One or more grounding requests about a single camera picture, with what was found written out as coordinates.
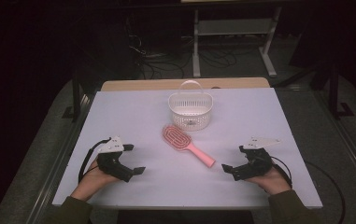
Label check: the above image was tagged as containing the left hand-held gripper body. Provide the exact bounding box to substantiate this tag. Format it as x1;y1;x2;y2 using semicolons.
95;135;135;183

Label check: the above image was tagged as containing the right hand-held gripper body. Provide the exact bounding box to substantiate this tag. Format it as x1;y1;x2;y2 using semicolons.
233;136;282;182

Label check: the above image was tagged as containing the pink hair brush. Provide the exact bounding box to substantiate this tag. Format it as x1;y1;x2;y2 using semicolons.
162;124;217;169

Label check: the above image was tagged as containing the white plastic basket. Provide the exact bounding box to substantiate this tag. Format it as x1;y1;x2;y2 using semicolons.
167;79;214;132

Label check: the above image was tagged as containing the person's right hand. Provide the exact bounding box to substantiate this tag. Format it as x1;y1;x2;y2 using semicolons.
245;161;292;196

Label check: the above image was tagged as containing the person's left hand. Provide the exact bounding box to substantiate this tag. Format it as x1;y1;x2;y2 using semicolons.
70;158;121;202

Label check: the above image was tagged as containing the white table board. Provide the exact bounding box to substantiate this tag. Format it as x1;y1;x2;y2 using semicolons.
51;88;323;209

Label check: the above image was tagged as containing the wooden table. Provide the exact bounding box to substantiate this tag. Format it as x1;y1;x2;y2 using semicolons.
100;77;271;92

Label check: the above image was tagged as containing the black metal stand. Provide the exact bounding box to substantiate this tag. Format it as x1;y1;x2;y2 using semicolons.
326;60;356;120
62;69;85;123

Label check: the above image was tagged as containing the white metal stand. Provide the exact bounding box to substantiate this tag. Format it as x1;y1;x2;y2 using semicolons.
192;6;283;78

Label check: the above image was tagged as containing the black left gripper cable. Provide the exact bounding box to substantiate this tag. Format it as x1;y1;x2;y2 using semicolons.
78;138;111;185

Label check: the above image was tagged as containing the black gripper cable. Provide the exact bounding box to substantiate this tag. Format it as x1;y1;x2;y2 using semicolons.
270;155;347;224
78;138;111;185

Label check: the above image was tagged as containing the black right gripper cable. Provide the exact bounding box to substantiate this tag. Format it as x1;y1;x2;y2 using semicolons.
270;155;347;224

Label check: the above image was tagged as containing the tangle of black floor cables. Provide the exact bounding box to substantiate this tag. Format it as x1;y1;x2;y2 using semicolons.
127;18;239;79

